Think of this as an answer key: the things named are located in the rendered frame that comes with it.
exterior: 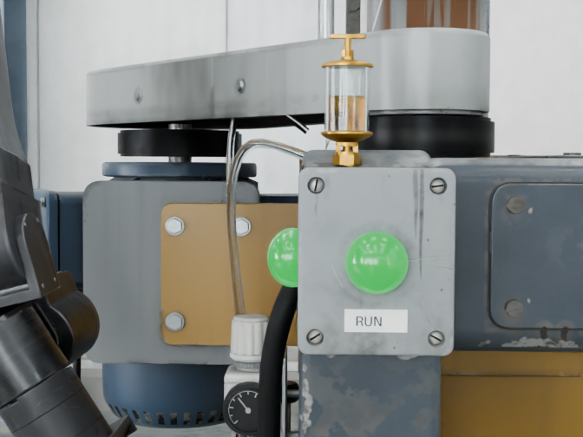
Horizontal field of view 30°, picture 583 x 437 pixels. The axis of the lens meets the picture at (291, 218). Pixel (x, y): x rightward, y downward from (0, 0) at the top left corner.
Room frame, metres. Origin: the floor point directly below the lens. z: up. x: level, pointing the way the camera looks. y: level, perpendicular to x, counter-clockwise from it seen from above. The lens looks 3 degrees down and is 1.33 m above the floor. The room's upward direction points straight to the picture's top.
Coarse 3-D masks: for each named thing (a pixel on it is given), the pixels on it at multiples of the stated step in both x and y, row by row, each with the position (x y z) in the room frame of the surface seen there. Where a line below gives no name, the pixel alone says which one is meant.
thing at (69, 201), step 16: (48, 192) 0.96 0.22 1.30; (64, 192) 1.00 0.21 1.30; (80, 192) 1.01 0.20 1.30; (48, 208) 0.96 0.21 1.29; (64, 208) 0.97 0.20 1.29; (80, 208) 0.97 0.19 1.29; (48, 224) 0.96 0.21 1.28; (64, 224) 0.97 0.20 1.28; (80, 224) 0.97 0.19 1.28; (48, 240) 0.96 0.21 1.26; (64, 240) 0.97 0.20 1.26; (80, 240) 0.97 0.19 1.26; (64, 256) 0.97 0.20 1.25; (80, 256) 0.97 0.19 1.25; (80, 272) 0.97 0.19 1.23; (80, 288) 0.98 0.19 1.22
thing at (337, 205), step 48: (336, 192) 0.52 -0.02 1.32; (384, 192) 0.52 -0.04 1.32; (432, 192) 0.52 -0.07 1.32; (336, 240) 0.52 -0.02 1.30; (432, 240) 0.52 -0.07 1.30; (336, 288) 0.52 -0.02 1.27; (432, 288) 0.52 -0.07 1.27; (336, 336) 0.52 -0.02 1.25; (384, 336) 0.52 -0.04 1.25; (432, 336) 0.52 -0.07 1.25
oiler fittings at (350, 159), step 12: (336, 36) 0.60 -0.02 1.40; (348, 36) 0.60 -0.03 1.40; (360, 36) 0.60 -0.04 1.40; (348, 48) 0.60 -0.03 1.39; (336, 60) 0.60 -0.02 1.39; (348, 60) 0.59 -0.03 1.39; (324, 132) 0.59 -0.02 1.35; (336, 132) 0.59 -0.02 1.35; (348, 132) 0.59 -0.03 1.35; (360, 132) 0.59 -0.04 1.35; (336, 144) 0.60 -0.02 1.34; (348, 144) 0.60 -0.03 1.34; (336, 156) 0.60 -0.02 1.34; (348, 156) 0.59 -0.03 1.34
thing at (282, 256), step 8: (280, 232) 0.54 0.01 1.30; (288, 232) 0.53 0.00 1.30; (296, 232) 0.53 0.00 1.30; (272, 240) 0.54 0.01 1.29; (280, 240) 0.53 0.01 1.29; (288, 240) 0.53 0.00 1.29; (296, 240) 0.53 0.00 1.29; (272, 248) 0.53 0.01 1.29; (280, 248) 0.53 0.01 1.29; (288, 248) 0.53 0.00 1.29; (296, 248) 0.53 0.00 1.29; (272, 256) 0.53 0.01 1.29; (280, 256) 0.53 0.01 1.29; (288, 256) 0.53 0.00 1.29; (296, 256) 0.53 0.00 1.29; (272, 264) 0.53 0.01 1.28; (280, 264) 0.53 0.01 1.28; (288, 264) 0.53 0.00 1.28; (296, 264) 0.53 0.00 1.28; (272, 272) 0.53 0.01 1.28; (280, 272) 0.53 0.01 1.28; (288, 272) 0.53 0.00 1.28; (296, 272) 0.53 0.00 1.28; (280, 280) 0.53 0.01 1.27; (288, 280) 0.53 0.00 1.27; (296, 280) 0.53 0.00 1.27
